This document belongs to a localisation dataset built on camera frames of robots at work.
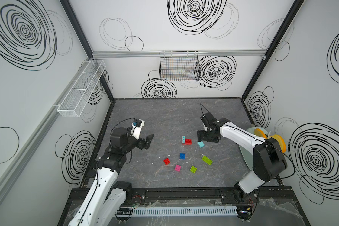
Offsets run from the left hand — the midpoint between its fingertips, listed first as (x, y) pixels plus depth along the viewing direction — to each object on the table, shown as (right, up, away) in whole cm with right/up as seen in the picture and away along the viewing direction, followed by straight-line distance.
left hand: (145, 131), depth 75 cm
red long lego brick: (+25, -10, +18) cm, 33 cm away
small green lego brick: (+27, -23, +7) cm, 37 cm away
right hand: (+34, -7, +13) cm, 38 cm away
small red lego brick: (+11, -20, +10) cm, 25 cm away
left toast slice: (+61, 0, 0) cm, 61 cm away
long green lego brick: (+37, -20, +12) cm, 43 cm away
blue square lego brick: (+21, -18, +14) cm, 31 cm away
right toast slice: (+69, -4, -5) cm, 70 cm away
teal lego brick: (+22, -7, +15) cm, 27 cm away
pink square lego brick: (+18, -23, +7) cm, 30 cm away
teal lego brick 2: (+34, -11, +18) cm, 40 cm away
